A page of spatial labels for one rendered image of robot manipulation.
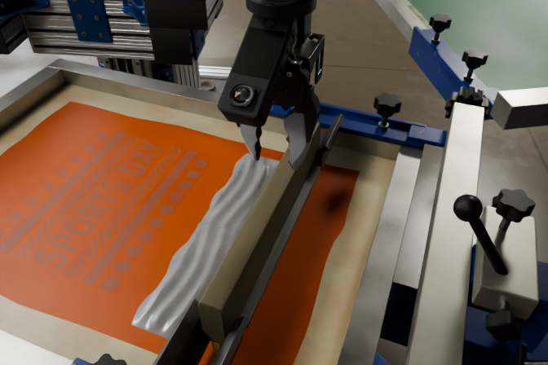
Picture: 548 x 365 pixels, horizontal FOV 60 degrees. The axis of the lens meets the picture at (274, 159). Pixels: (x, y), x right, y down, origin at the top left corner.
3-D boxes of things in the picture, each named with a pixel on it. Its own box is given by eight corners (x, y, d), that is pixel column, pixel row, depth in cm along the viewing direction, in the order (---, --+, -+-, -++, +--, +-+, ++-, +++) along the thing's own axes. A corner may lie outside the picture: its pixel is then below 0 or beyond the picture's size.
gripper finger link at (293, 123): (328, 147, 61) (319, 84, 56) (315, 177, 57) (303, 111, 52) (305, 147, 63) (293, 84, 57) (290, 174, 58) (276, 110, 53)
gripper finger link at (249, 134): (271, 138, 64) (285, 82, 58) (254, 165, 60) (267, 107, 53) (250, 130, 64) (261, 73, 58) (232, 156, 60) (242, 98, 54)
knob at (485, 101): (438, 133, 86) (448, 98, 81) (441, 116, 90) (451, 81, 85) (481, 142, 84) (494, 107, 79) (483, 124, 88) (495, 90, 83)
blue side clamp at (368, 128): (256, 134, 92) (255, 103, 87) (266, 120, 95) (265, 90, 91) (414, 172, 83) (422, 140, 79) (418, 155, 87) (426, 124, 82)
